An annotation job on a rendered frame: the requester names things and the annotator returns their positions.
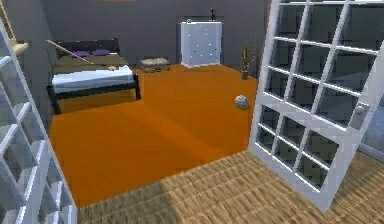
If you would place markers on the white chest of drawers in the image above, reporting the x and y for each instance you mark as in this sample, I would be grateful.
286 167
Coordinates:
201 43

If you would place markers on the grey patterned ball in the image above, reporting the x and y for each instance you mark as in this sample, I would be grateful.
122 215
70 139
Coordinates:
241 101

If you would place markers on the dry brown potted plant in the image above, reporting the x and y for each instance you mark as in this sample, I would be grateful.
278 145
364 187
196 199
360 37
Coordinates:
245 61

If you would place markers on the small dark statuette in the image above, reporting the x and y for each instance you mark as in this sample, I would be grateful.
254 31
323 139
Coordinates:
212 14

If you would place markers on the purple pillow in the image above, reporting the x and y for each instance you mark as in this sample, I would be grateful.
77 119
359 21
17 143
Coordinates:
101 52
81 53

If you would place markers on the white glass pane door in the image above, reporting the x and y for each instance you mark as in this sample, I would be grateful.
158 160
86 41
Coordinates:
23 150
320 110

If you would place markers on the wooden baseball bat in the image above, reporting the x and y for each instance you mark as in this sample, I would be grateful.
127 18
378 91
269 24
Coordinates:
68 51

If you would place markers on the grey round door knob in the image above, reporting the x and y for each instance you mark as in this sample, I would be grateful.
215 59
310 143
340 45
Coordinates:
359 109

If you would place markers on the black frame bed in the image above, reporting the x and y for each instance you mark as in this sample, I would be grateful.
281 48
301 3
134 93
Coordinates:
90 75

